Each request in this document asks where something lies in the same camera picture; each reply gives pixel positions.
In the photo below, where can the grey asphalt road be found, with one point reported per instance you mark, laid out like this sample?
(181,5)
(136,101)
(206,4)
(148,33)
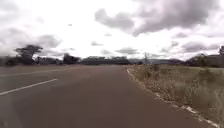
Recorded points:
(93,100)

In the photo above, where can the distant hills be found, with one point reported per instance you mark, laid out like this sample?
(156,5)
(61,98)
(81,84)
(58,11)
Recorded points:
(160,61)

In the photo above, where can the row of dark trees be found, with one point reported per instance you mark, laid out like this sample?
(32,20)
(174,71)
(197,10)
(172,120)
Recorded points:
(50,60)

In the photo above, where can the dry grass verge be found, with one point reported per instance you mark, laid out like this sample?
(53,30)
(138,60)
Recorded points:
(186,85)

